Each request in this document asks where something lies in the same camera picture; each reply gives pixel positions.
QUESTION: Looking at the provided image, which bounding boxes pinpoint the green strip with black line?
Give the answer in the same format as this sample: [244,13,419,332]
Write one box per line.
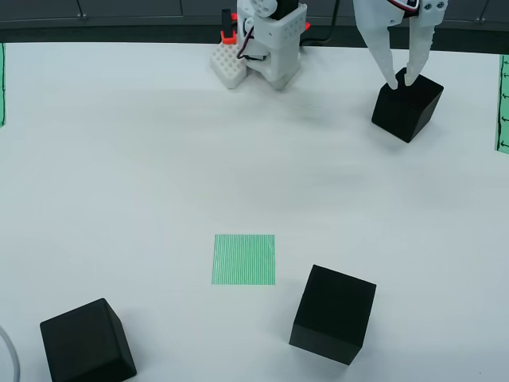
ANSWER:
[494,54,509,152]
[0,42,8,127]

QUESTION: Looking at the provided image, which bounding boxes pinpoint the green striped square marker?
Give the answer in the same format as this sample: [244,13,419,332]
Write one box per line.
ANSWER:
[210,233,276,287]

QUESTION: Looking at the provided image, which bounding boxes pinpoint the black cube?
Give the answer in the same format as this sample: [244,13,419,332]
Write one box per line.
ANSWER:
[289,263,378,366]
[371,66,445,144]
[39,297,138,382]

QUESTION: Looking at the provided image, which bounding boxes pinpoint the white cable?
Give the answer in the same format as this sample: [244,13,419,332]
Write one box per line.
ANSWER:
[0,325,21,382]

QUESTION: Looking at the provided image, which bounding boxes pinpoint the grey cabinet fronts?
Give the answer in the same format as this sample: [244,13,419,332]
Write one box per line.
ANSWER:
[0,0,509,25]

